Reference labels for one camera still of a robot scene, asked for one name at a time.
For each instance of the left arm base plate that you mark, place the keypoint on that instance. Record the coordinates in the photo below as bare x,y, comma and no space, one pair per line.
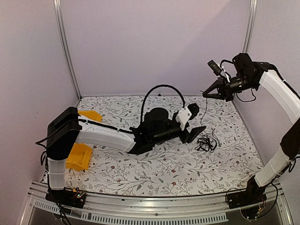
73,198

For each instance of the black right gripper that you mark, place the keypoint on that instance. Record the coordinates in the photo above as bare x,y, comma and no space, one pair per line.
224,89

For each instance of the aluminium frame post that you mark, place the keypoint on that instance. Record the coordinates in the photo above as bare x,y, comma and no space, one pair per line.
65,48
249,25

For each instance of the aluminium front rail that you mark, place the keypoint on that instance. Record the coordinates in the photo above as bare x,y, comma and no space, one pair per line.
102,209

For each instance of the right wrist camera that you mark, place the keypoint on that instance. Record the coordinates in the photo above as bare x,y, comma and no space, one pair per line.
218,70

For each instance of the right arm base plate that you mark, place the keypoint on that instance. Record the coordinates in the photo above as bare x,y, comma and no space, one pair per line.
244,198

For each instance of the yellow plastic bin near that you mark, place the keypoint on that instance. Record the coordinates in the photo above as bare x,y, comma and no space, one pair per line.
79,157

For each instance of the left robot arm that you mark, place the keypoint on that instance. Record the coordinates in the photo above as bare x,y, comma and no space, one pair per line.
70,127

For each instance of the floral patterned table mat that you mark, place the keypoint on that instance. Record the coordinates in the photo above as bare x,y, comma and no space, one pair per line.
173,168

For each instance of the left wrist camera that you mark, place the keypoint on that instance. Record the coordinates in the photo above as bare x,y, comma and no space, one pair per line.
186,113

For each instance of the right aluminium frame post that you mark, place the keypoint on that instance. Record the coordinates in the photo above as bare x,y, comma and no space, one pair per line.
249,25

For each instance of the yellow plastic bin far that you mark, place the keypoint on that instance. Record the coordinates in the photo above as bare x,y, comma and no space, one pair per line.
91,115

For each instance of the left aluminium frame post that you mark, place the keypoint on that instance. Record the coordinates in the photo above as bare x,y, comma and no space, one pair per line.
65,48

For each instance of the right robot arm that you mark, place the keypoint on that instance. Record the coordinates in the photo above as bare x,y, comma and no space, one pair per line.
267,77

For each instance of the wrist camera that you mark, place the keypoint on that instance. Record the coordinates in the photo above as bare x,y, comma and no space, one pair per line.
218,70
186,113

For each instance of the yellow plastic bin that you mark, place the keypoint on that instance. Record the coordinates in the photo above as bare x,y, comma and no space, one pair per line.
79,157
91,115

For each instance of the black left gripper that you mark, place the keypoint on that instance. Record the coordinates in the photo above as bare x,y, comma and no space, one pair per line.
194,133

